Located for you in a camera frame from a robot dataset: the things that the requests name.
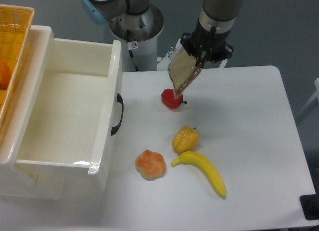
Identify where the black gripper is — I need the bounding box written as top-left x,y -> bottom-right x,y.
180,26 -> 233,69

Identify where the toast slice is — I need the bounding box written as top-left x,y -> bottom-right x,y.
168,40 -> 203,99

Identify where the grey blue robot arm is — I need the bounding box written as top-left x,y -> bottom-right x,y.
81,0 -> 244,71

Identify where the open upper white drawer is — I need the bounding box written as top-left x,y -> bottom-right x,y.
15,38 -> 124,192

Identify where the white drawer cabinet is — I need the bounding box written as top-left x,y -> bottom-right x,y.
0,25 -> 64,200

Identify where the red bell pepper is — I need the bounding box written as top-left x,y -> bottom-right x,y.
161,89 -> 188,109

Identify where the yellow bell pepper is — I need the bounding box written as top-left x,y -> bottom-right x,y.
172,125 -> 200,154

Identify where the yellow banana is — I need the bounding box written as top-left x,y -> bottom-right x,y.
171,151 -> 227,198

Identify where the orange knotted bread roll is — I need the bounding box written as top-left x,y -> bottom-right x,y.
135,150 -> 166,181

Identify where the yellow plastic basket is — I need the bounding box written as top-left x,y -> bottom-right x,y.
0,4 -> 35,122

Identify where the black device at table edge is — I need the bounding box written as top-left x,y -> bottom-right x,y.
300,194 -> 319,221

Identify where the orange fruit in basket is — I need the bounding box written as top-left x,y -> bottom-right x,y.
0,58 -> 11,90

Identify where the white metal bracket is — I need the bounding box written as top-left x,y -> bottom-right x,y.
157,50 -> 177,71

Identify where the black drawer handle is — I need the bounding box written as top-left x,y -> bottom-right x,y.
111,93 -> 124,136

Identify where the white frame at right edge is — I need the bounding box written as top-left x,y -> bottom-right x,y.
295,78 -> 319,125

